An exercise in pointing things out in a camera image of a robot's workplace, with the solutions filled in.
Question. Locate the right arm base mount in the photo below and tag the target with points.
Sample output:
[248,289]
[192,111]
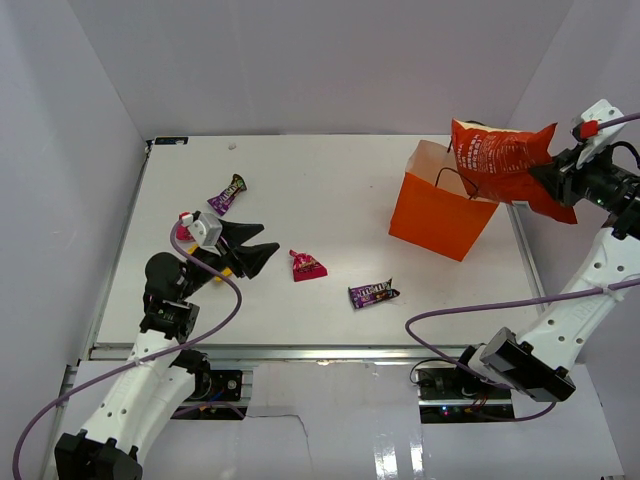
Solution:
[447,396]

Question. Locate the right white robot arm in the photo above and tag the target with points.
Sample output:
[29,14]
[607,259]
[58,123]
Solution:
[537,361]

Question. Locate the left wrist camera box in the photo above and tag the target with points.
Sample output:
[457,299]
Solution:
[204,227]

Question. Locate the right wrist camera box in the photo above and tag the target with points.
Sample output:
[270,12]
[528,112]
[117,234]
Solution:
[593,131]

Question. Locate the red chips bag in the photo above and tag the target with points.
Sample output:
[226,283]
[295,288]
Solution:
[495,165]

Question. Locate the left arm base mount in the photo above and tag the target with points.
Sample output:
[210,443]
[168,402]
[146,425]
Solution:
[215,392]

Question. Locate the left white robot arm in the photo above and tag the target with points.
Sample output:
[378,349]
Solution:
[163,369]

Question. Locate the orange paper bag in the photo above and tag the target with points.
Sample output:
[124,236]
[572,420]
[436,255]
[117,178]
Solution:
[437,208]

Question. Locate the pink candy packet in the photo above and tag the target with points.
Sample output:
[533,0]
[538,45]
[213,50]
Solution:
[183,235]
[305,267]

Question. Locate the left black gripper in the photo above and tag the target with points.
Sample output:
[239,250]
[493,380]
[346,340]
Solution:
[248,259]

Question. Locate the left blue table label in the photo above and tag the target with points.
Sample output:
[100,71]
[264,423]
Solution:
[182,140]

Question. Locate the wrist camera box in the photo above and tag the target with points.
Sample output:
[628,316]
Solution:
[593,131]
[204,227]

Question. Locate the purple m&m's packet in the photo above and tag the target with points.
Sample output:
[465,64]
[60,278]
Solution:
[367,295]

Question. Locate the yellow snack packet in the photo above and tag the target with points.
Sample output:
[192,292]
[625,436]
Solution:
[211,259]

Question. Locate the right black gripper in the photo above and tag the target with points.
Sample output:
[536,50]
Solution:
[562,177]

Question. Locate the purple candy bar wrapper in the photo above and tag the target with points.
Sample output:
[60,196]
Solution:
[222,202]

